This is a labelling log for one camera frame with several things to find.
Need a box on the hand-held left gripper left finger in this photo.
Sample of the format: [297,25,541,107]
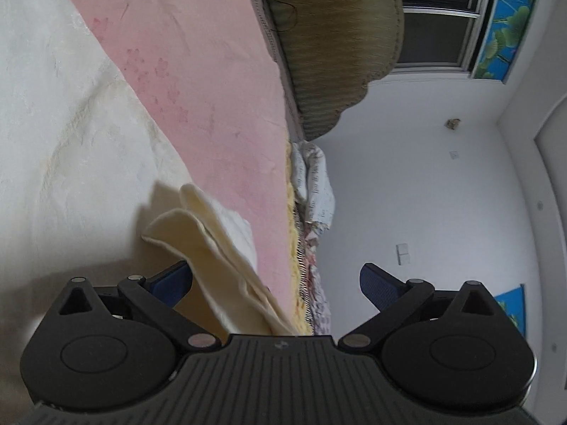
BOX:
[57,261,219,354]

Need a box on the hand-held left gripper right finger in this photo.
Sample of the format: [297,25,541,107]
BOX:
[338,263,506,351]

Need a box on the patterned floral bedding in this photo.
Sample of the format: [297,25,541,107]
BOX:
[290,204,334,336]

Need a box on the white patterned hanging cloth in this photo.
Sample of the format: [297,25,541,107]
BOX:
[290,139,336,232]

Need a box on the small blue lotus poster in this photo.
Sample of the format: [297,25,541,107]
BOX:
[493,284,528,338]

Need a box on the pink floral blanket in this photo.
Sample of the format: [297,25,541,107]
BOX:
[51,0,311,335]

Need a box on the olive padded headboard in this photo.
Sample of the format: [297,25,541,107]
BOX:
[259,0,406,141]

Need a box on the window with metal frame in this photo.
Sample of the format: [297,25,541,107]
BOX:
[367,0,502,81]

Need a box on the black cable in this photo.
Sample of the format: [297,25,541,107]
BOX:
[265,0,298,33]

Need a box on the blue lotus wall poster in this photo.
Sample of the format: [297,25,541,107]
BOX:
[470,0,544,84]

